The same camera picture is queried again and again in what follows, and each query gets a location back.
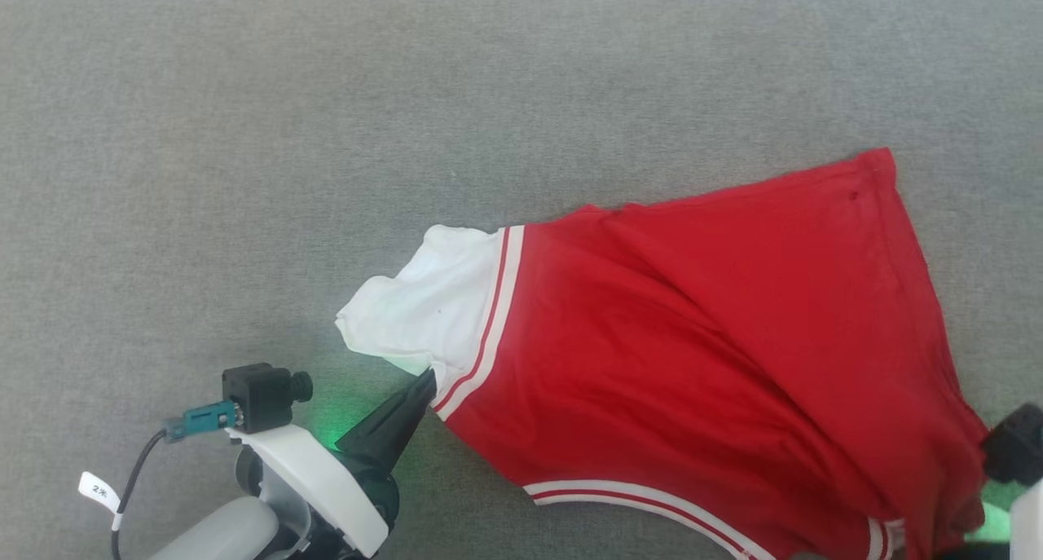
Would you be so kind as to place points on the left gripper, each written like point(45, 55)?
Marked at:
point(326, 487)

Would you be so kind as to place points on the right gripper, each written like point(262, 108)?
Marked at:
point(1028, 523)

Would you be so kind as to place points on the red and white shirt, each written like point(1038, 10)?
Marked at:
point(701, 348)

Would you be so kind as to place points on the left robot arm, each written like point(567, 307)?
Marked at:
point(220, 535)

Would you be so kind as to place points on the grey fabric sofa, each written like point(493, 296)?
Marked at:
point(407, 120)

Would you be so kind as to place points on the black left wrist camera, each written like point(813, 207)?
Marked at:
point(261, 397)

